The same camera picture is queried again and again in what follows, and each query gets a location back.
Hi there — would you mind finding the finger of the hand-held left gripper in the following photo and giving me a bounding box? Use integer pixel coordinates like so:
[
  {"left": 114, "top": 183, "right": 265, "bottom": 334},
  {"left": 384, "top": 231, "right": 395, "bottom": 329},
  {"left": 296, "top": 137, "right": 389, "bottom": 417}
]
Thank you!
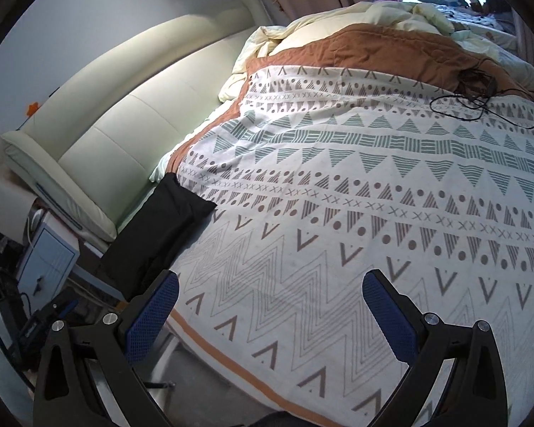
[{"left": 49, "top": 298, "right": 80, "bottom": 321}]

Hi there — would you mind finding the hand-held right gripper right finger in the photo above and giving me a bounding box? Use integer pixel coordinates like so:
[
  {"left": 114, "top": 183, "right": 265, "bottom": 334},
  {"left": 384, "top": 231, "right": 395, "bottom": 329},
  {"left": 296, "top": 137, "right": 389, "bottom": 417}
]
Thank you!
[{"left": 361, "top": 269, "right": 510, "bottom": 427}]

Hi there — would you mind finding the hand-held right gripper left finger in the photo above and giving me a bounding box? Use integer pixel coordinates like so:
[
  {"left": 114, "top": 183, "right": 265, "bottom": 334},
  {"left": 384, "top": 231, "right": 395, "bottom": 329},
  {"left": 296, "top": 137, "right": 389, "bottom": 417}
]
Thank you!
[{"left": 32, "top": 270, "right": 180, "bottom": 427}]

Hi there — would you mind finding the black jacket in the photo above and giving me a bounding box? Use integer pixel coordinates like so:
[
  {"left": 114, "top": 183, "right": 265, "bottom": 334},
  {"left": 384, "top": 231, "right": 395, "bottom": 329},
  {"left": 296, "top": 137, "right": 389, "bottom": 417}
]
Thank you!
[{"left": 95, "top": 173, "right": 218, "bottom": 301}]

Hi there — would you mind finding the pale blue bedside cabinet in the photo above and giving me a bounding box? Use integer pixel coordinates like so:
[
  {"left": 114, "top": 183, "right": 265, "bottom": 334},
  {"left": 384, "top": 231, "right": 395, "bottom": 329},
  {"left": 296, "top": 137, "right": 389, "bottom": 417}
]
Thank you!
[{"left": 15, "top": 220, "right": 81, "bottom": 310}]

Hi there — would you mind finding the patterned blanket with orange back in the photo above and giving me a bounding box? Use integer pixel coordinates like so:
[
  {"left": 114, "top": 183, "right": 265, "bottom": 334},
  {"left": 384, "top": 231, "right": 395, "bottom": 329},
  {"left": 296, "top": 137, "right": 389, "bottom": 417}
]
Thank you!
[{"left": 149, "top": 27, "right": 534, "bottom": 427}]

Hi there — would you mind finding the cream padded headboard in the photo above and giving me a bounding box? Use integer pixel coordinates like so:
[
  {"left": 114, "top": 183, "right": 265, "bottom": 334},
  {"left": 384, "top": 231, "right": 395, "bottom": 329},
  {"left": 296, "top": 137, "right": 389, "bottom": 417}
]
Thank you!
[{"left": 0, "top": 0, "right": 268, "bottom": 243}]

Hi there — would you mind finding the cream duvet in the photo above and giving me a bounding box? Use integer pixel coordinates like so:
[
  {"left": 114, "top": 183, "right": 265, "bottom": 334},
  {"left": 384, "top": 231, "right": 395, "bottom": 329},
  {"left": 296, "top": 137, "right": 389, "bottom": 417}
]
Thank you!
[{"left": 218, "top": 1, "right": 534, "bottom": 107}]

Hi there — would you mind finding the patterned window seat bedding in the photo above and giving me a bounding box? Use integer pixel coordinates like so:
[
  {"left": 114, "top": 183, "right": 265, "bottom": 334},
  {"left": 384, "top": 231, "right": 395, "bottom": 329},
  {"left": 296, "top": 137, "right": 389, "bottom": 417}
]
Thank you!
[{"left": 445, "top": 6, "right": 517, "bottom": 33}]

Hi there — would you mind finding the dark grey cushion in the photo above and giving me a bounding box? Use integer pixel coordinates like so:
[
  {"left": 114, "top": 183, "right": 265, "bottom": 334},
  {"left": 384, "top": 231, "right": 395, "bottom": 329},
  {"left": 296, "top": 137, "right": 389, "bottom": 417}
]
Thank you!
[{"left": 485, "top": 0, "right": 515, "bottom": 23}]

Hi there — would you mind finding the black cable bundle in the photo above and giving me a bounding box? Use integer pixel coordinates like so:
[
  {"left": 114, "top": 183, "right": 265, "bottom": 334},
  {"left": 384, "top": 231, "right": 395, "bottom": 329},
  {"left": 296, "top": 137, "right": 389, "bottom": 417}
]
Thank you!
[{"left": 429, "top": 68, "right": 534, "bottom": 131}]

